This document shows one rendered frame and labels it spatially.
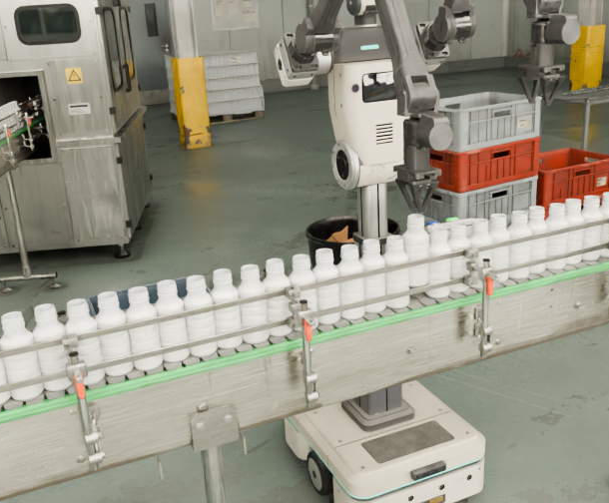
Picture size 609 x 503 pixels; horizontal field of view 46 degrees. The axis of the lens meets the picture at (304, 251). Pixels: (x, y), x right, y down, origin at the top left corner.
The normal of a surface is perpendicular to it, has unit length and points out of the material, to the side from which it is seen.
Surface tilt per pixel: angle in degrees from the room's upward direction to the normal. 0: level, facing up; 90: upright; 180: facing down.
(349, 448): 0
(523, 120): 90
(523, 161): 90
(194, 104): 90
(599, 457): 0
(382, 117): 90
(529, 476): 0
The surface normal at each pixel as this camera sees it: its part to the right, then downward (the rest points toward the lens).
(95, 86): 0.10, 0.33
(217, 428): 0.40, 0.29
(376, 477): 0.16, -0.66
